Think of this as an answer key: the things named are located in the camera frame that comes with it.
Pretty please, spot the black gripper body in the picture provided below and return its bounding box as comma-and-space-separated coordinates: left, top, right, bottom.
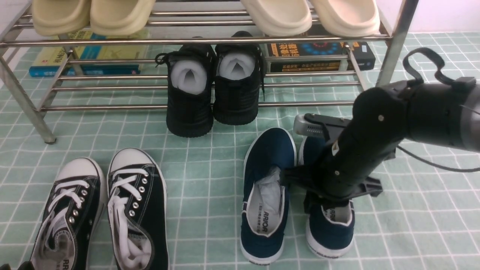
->
280, 165, 383, 213

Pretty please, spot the navy slip-on shoe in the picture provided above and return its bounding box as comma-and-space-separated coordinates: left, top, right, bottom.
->
240, 127, 297, 266
299, 136, 355, 259

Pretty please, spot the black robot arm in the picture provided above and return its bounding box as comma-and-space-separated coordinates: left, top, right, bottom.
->
280, 77, 479, 211

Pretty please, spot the black sneaker right on rack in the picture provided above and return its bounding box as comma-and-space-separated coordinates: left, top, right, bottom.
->
212, 44, 266, 125

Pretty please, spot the black sneaker on rack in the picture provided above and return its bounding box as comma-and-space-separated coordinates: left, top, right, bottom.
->
212, 44, 266, 125
155, 44, 217, 138

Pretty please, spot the black sneaker left on rack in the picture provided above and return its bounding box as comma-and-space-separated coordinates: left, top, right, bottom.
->
155, 44, 217, 138

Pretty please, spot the silver metal shoe rack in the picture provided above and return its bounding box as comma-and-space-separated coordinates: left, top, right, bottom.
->
1, 0, 419, 145

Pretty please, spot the black orange book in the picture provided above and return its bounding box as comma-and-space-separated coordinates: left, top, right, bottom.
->
264, 24, 377, 72

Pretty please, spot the cream slipper far right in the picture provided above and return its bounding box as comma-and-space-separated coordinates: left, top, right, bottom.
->
310, 0, 381, 38

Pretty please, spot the cream slipper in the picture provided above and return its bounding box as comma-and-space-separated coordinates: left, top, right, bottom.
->
240, 0, 312, 36
310, 0, 381, 38

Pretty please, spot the black canvas sneaker right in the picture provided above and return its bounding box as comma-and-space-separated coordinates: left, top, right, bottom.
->
107, 148, 170, 270

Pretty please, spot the black canvas sneaker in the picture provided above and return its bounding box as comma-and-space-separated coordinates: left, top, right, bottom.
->
30, 157, 107, 270
107, 148, 170, 270

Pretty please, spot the black canvas sneaker left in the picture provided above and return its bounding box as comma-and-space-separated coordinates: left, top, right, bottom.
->
30, 157, 107, 270

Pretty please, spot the yellow slipper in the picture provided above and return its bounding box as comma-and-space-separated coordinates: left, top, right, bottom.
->
90, 0, 156, 36
31, 0, 91, 36

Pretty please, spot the yellow blue book stack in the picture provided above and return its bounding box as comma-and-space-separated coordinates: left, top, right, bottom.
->
29, 30, 149, 77

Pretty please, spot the yellow slipper far left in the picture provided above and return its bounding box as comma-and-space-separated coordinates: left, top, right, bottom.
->
31, 0, 91, 36

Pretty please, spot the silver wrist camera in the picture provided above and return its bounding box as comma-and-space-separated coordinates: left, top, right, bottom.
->
293, 113, 350, 142

